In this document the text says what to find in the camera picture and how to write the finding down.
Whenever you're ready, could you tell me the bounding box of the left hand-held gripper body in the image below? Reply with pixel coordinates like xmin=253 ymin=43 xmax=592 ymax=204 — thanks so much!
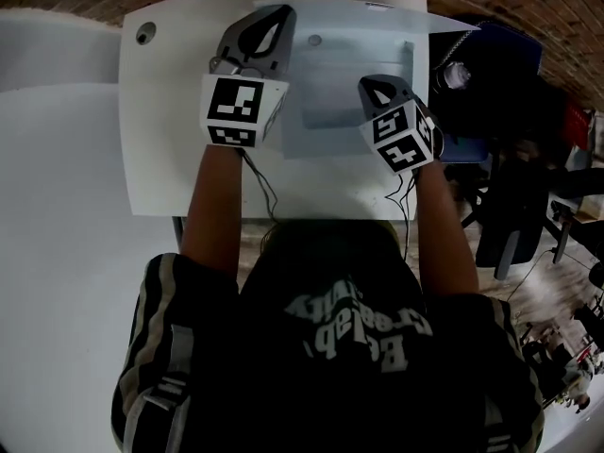
xmin=199 ymin=56 xmax=291 ymax=149

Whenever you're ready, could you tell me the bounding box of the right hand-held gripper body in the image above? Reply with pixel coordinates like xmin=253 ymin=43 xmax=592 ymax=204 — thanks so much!
xmin=358 ymin=98 xmax=436 ymax=177

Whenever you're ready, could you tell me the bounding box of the person's left forearm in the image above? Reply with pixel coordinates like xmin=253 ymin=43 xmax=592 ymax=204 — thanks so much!
xmin=181 ymin=143 xmax=244 ymax=282

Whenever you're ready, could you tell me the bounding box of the person's right forearm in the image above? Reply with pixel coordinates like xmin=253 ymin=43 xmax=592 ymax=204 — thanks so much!
xmin=414 ymin=158 xmax=480 ymax=299

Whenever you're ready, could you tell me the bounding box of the person's right hand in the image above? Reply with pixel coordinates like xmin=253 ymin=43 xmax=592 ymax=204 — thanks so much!
xmin=416 ymin=99 xmax=445 ymax=161

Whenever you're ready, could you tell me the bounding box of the round silver object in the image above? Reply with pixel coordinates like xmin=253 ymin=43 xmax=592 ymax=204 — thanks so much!
xmin=441 ymin=61 xmax=473 ymax=90

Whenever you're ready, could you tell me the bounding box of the white table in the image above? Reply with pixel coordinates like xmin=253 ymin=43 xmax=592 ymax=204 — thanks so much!
xmin=117 ymin=0 xmax=431 ymax=221

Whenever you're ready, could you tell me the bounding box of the blue office chair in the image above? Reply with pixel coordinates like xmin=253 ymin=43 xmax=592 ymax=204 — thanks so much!
xmin=428 ymin=14 xmax=544 ymax=165

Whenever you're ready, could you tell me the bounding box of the red crate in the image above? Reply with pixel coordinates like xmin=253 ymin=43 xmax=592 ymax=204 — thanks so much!
xmin=563 ymin=99 xmax=594 ymax=150

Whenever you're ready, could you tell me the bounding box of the person's green printed shirt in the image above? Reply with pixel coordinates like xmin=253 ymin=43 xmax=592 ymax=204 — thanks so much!
xmin=110 ymin=219 xmax=546 ymax=453

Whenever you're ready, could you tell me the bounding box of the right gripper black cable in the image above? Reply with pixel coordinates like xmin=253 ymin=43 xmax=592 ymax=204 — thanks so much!
xmin=384 ymin=170 xmax=419 ymax=259

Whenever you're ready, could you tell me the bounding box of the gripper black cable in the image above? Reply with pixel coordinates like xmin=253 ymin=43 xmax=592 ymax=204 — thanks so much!
xmin=240 ymin=147 xmax=279 ymax=221
xmin=384 ymin=170 xmax=419 ymax=259

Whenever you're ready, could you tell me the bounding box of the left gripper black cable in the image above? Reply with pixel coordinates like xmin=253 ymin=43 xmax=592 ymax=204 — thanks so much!
xmin=240 ymin=147 xmax=279 ymax=221

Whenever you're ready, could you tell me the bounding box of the grey shoulder strap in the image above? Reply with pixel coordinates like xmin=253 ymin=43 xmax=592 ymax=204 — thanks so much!
xmin=126 ymin=326 xmax=194 ymax=453
xmin=483 ymin=394 xmax=518 ymax=453

